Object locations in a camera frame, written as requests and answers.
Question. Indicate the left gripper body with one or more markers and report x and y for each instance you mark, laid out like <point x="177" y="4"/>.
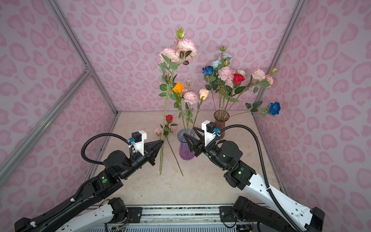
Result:
<point x="145" y="154"/>

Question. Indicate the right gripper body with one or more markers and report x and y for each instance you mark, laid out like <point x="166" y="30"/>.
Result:
<point x="202" y="148"/>

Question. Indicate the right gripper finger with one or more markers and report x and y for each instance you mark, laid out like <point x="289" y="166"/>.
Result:
<point x="196" y="149"/>
<point x="200" y="136"/>

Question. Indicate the blue purple glass vase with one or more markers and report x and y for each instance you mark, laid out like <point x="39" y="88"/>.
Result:
<point x="184" y="150"/>

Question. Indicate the maroon grey glass vase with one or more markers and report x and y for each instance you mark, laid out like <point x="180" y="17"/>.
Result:
<point x="221" y="121"/>

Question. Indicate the pale pink peony stem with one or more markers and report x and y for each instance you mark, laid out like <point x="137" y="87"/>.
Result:
<point x="189" y="99"/>

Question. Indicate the orange rose stem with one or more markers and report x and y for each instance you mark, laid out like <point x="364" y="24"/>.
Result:
<point x="178" y="95"/>

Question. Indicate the dark blue rose stem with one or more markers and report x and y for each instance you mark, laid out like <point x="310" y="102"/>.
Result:
<point x="272" y="109"/>

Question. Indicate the large pink peony stem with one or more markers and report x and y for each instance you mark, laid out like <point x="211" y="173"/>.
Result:
<point x="223" y="74"/>

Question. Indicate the single red rose stem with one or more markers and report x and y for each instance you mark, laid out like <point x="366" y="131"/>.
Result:
<point x="238" y="78"/>

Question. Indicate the white rose stem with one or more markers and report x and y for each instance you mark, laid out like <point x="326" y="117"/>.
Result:
<point x="241" y="72"/>

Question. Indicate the light blue rose stem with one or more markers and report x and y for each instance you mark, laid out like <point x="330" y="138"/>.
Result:
<point x="223" y="57"/>

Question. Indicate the pink spray rose stem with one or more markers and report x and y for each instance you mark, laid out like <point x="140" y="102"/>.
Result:
<point x="170" y="60"/>

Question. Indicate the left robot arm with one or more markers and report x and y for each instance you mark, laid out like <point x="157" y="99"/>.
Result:
<point x="89" y="193"/>

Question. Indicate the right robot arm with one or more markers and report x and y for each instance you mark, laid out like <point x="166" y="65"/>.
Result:
<point x="280" y="211"/>

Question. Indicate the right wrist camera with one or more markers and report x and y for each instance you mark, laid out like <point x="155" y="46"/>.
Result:
<point x="211" y="132"/>

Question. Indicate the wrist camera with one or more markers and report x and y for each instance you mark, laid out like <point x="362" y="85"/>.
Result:
<point x="137" y="141"/>
<point x="211" y="132"/>

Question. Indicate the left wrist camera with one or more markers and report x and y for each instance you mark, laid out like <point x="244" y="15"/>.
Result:
<point x="137" y="141"/>

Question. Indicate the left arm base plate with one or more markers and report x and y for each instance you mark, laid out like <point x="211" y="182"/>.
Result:
<point x="134" y="215"/>

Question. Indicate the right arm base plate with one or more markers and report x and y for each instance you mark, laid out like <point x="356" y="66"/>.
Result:
<point x="226" y="214"/>

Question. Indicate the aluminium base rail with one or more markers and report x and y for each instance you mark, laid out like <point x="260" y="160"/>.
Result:
<point x="179" y="217"/>

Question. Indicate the diagonal aluminium frame bar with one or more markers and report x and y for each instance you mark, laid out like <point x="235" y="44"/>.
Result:
<point x="19" y="153"/>

